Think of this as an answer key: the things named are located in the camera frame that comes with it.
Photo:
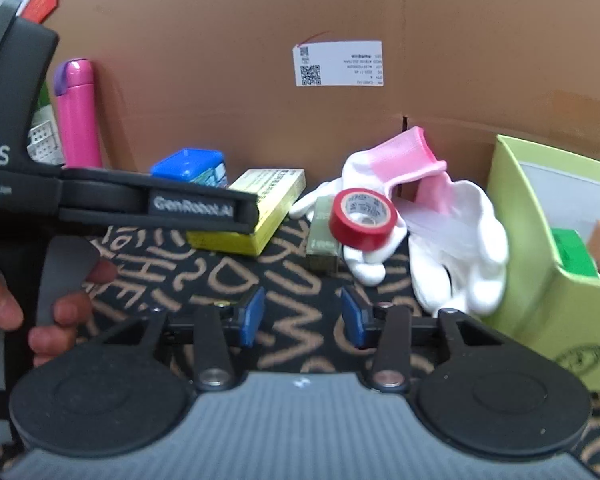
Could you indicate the green carton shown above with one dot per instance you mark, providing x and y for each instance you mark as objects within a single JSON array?
[{"x": 44, "y": 105}]

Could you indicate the white plastic basket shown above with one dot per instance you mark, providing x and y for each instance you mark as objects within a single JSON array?
[{"x": 45, "y": 142}]

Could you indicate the blue lid container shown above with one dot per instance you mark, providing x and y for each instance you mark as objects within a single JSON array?
[{"x": 187, "y": 165}]

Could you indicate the white shipping label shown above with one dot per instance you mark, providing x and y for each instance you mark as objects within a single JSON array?
[{"x": 340, "y": 62}]

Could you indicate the red tape roll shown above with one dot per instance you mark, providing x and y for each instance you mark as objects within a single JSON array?
[{"x": 345, "y": 230}]

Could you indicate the olive green small box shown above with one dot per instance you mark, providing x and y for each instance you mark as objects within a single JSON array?
[{"x": 322, "y": 240}]

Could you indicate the black letter print mat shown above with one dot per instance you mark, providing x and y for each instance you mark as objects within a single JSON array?
[{"x": 300, "y": 310}]

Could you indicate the pink thermos bottle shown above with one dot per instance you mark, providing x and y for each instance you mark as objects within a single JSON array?
[{"x": 77, "y": 115}]

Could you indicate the yellow box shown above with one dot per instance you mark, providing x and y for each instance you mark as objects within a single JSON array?
[{"x": 275, "y": 195}]

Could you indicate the green floral print box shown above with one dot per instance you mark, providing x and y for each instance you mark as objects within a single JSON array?
[{"x": 572, "y": 255}]

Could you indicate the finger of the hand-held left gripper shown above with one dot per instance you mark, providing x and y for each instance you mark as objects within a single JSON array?
[{"x": 195, "y": 207}]

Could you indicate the light green box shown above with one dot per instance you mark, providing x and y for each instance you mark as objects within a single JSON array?
[{"x": 540, "y": 320}]

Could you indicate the large brown cardboard sheet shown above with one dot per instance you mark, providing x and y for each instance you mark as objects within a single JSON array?
[{"x": 205, "y": 60}]

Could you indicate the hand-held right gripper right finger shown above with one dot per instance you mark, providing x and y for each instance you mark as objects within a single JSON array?
[{"x": 352, "y": 317}]

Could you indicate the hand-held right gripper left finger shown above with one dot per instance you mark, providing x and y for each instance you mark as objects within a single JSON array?
[{"x": 251, "y": 317}]

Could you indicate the person's left hand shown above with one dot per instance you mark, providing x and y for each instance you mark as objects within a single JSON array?
[{"x": 0, "y": 300}]

